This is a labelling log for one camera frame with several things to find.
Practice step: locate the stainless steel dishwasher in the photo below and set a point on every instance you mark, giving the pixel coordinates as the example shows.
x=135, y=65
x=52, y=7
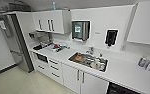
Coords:
x=121, y=89

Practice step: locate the container with orange food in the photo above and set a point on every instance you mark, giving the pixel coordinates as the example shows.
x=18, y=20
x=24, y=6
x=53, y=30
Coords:
x=79, y=58

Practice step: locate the chrome faucet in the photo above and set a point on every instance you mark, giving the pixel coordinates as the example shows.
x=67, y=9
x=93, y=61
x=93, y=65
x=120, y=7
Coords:
x=90, y=50

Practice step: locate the paper towel dispenser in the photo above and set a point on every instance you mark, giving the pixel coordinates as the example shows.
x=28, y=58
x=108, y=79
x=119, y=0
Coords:
x=80, y=30

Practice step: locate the steel kitchen sink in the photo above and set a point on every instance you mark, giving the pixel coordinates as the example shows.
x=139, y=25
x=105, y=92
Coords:
x=87, y=63

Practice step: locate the white cup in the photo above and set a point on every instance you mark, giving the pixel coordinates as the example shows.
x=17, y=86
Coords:
x=97, y=64

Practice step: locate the wide white drawer unit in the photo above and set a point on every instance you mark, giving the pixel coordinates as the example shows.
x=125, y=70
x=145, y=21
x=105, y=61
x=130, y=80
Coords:
x=52, y=70

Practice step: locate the black built-in microwave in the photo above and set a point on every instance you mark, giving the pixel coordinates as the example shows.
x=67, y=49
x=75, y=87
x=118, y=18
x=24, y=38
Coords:
x=41, y=58

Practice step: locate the white cabinet panel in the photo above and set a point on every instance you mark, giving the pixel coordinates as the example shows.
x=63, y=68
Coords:
x=87, y=83

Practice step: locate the black coffee machine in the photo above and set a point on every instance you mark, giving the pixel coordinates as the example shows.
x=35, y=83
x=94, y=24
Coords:
x=32, y=35

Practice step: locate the teal bottle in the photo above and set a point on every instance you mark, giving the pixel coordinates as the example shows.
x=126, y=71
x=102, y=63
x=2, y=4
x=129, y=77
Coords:
x=54, y=5

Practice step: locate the dish soap bottle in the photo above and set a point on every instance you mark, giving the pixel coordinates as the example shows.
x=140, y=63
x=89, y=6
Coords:
x=143, y=61

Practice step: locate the white notice sheet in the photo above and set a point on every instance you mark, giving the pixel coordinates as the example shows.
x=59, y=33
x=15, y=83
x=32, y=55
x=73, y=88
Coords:
x=3, y=25

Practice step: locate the white wall cabinet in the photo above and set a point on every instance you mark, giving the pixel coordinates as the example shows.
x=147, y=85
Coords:
x=54, y=20
x=146, y=23

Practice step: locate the black wall soap dispenser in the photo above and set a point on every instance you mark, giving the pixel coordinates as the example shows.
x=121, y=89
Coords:
x=111, y=37

